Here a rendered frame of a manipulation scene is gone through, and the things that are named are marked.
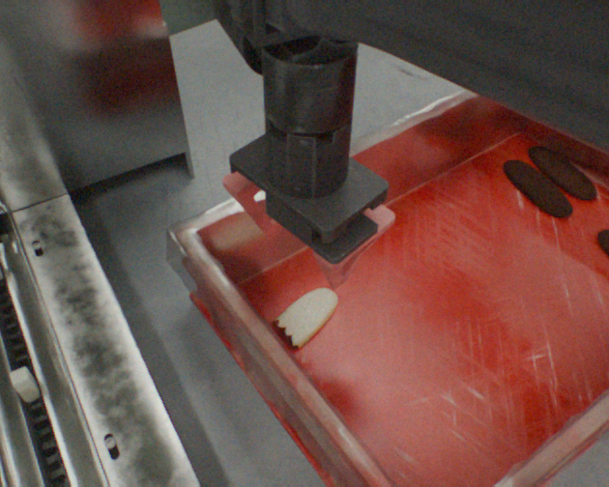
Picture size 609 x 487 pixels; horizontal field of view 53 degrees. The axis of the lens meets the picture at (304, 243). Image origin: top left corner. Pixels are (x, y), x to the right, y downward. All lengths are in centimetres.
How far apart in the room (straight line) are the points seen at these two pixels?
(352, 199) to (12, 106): 32
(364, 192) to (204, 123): 40
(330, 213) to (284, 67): 11
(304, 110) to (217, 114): 44
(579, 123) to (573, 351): 44
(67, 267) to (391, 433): 32
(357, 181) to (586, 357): 28
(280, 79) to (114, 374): 28
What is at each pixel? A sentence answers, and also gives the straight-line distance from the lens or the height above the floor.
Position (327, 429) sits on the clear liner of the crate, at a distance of 41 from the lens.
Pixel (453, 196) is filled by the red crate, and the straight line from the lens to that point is 70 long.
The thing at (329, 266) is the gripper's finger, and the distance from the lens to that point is 42.
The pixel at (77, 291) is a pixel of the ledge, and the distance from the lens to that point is 58.
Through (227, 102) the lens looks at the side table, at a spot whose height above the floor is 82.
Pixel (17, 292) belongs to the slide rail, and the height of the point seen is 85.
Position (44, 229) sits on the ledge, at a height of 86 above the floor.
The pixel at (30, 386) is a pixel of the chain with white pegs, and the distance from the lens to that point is 54.
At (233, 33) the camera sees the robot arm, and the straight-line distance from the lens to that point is 42.
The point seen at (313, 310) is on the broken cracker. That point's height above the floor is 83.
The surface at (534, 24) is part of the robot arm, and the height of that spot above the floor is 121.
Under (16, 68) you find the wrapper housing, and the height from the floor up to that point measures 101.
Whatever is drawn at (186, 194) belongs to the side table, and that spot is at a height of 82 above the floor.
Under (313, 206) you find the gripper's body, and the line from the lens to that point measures 41.
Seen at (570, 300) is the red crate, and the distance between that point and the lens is 63.
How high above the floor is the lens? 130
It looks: 49 degrees down
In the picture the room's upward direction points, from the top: straight up
